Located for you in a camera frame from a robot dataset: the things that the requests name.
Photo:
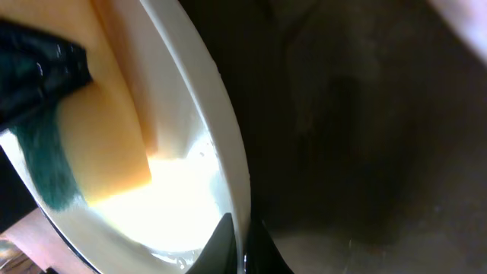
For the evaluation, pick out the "brown plastic serving tray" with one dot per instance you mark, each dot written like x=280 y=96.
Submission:
x=364 y=124

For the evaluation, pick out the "green and yellow sponge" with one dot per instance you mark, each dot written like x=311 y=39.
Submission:
x=89 y=146

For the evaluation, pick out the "white plate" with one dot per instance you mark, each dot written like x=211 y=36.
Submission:
x=193 y=145
x=467 y=18

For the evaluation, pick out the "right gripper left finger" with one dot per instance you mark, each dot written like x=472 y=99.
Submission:
x=219 y=256

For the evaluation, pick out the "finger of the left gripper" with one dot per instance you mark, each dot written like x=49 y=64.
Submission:
x=38 y=70

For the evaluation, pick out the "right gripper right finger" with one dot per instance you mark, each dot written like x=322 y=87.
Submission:
x=262 y=255

